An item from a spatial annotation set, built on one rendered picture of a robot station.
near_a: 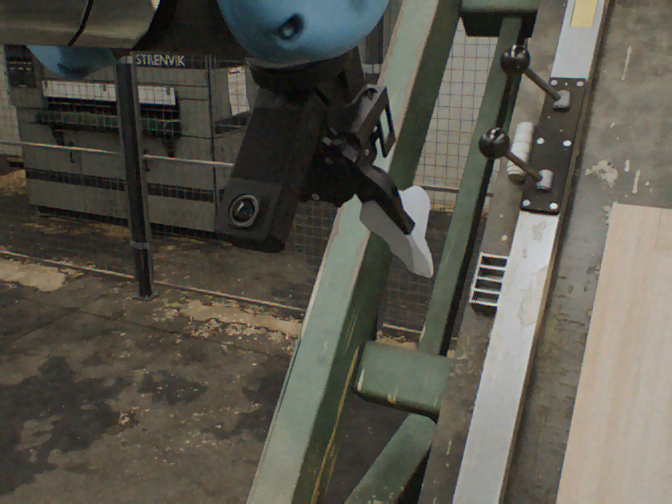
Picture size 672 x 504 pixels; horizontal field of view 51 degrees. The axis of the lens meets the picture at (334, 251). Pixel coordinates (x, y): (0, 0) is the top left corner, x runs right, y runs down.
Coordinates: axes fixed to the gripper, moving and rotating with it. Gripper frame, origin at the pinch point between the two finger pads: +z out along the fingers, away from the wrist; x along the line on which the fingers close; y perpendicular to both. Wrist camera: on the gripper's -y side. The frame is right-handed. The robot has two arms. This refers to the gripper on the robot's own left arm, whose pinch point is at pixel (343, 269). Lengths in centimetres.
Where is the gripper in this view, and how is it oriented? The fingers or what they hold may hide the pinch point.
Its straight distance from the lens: 60.2
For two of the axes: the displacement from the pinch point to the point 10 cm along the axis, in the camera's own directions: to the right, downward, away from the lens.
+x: -8.9, -1.5, 4.2
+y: 4.0, -7.0, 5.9
